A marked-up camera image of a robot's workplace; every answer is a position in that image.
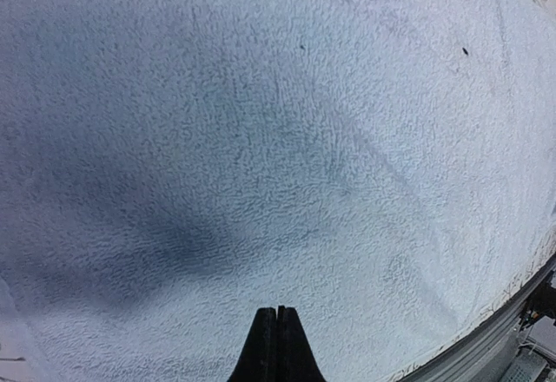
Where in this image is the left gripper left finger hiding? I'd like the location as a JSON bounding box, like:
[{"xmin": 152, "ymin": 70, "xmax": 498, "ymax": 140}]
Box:
[{"xmin": 228, "ymin": 307, "xmax": 277, "ymax": 382}]

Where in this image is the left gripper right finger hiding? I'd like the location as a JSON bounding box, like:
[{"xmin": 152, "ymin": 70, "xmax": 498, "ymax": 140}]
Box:
[{"xmin": 276, "ymin": 306, "xmax": 325, "ymax": 382}]

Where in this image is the light blue towel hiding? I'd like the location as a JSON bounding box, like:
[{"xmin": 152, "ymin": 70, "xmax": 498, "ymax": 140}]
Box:
[{"xmin": 1, "ymin": 0, "xmax": 555, "ymax": 381}]

